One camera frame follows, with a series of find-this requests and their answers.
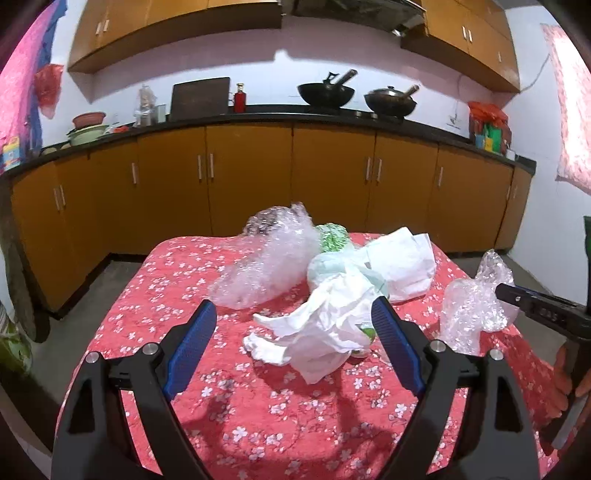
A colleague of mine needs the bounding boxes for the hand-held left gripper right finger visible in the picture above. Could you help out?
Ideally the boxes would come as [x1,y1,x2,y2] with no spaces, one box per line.
[370,295,541,480]

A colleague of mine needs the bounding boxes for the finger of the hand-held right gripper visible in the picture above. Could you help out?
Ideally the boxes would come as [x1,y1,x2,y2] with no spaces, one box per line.
[512,284,583,308]
[495,283,591,330]

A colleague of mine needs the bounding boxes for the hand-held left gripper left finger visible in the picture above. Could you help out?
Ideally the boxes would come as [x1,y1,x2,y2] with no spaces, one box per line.
[52,299,218,480]

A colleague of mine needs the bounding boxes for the small bubble wrap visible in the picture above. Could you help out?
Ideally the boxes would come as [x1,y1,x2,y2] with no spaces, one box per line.
[440,249,520,356]

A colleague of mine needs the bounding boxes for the white paper bag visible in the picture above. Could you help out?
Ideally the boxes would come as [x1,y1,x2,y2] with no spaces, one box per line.
[365,227,436,303]

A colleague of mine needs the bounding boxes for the white plastic bag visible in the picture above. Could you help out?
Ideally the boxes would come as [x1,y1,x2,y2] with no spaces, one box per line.
[243,253,389,385]

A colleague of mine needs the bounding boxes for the large bubble wrap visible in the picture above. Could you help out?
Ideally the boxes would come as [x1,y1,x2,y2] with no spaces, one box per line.
[209,202,324,310]

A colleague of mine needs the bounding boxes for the green printed plastic bag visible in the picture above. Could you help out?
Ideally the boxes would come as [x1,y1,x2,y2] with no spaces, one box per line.
[315,222,350,254]

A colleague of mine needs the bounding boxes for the person's right hand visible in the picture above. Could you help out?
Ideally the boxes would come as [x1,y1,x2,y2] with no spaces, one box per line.
[553,344,583,416]

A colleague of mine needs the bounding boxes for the red floral blanket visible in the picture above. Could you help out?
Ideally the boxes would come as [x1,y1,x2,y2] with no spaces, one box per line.
[55,231,568,480]

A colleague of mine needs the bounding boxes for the green packet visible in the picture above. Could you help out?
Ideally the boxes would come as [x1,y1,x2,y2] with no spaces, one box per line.
[485,121,504,154]

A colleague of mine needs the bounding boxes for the wooden base cabinets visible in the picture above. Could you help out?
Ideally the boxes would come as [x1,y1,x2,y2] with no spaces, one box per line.
[9,122,532,319]

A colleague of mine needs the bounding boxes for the green patterned pot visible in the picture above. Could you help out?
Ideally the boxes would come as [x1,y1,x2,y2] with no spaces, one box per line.
[0,300,33,374]

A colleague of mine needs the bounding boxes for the pink floral curtain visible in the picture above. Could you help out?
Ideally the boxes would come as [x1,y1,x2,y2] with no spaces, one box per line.
[541,23,591,193]

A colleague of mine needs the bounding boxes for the round wooden board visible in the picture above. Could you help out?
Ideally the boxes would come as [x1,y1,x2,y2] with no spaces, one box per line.
[0,203,51,343]

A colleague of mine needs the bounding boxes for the red bag on jars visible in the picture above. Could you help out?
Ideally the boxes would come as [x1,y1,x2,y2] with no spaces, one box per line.
[468,100,509,121]

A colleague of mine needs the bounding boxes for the wok with lid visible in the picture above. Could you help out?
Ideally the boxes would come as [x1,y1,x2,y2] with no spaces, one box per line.
[364,84,420,117]

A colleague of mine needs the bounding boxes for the black countertop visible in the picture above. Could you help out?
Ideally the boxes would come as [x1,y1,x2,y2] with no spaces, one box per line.
[0,104,537,185]

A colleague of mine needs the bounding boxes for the clear bag with bottles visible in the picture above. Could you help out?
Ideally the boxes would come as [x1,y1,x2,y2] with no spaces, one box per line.
[135,84,167,127]

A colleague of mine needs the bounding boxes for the dark cutting board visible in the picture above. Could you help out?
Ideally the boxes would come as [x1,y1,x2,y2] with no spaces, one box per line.
[170,77,230,121]

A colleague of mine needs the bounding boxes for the red basin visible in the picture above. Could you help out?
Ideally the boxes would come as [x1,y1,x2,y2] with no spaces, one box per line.
[72,112,107,130]

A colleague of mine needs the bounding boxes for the black wok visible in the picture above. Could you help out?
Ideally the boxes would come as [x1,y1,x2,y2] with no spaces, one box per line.
[297,69,358,109]

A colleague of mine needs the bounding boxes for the colourful box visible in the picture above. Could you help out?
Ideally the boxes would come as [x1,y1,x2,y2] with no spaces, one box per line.
[0,136,21,174]

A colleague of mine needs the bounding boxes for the hanging red plastic bag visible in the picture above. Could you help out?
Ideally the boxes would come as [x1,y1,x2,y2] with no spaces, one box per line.
[34,64,64,120]

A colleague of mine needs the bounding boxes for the pink cloth with blue edge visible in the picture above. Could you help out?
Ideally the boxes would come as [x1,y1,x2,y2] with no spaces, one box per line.
[0,0,70,153]

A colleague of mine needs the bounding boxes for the steel range hood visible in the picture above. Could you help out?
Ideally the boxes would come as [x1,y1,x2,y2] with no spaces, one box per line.
[283,0,426,34]

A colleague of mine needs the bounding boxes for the white wall cable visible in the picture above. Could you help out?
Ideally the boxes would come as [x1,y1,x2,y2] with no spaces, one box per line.
[450,51,552,121]

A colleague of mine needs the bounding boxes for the short wooden wall cabinet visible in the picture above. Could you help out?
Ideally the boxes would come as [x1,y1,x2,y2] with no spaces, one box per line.
[401,0,522,93]

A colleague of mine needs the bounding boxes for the long wooden wall cabinet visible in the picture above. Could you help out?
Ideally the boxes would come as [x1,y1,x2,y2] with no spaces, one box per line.
[68,0,283,73]

